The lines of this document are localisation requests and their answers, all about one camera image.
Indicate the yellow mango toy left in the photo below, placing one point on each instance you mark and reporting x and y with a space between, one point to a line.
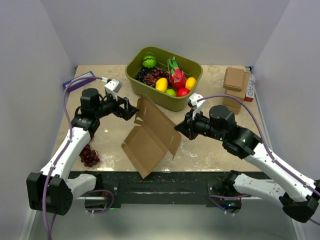
161 84

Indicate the red grape bunch on table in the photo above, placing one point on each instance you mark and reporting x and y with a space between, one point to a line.
89 157

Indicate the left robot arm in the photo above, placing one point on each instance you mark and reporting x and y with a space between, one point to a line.
50 190

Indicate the brown cardboard paper box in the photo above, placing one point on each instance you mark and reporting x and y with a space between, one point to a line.
152 137

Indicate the stack of folded cardboard boxes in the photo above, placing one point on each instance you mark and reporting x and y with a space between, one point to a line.
234 104

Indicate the white red printed box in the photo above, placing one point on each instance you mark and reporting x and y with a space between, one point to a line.
250 91

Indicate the purple flat box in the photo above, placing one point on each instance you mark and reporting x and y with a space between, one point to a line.
86 79

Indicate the yellow mango toy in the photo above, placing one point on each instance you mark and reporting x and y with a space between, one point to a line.
161 84
190 83

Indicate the pink dragon fruit toy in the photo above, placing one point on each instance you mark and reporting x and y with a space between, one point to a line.
177 77

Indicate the yellow mango toy right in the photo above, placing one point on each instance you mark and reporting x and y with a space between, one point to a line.
190 83

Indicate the green lime toy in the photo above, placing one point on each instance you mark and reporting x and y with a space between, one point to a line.
171 92

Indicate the red grape bunch in bin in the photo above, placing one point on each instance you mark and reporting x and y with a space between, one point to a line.
154 74

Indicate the red apple toy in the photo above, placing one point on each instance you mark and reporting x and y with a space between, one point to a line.
182 92

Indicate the dark purple grape bunch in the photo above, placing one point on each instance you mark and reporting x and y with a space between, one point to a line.
142 75

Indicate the top folded cardboard box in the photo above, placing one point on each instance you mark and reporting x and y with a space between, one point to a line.
233 79

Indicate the olive green plastic bin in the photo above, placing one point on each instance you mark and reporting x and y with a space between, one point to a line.
189 67

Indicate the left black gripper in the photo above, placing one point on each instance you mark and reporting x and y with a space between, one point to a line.
127 111

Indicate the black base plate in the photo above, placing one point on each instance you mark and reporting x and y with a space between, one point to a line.
168 188

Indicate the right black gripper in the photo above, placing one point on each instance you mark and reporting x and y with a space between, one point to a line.
188 126

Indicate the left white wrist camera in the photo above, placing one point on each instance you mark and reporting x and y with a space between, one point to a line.
112 87

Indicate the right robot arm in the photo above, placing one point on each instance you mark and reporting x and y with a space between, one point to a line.
298 194

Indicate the green watermelon toy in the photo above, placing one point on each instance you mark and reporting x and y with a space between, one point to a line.
149 61

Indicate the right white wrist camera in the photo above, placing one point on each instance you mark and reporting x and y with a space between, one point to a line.
196 102

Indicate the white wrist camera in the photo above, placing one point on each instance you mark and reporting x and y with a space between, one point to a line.
112 87
196 102

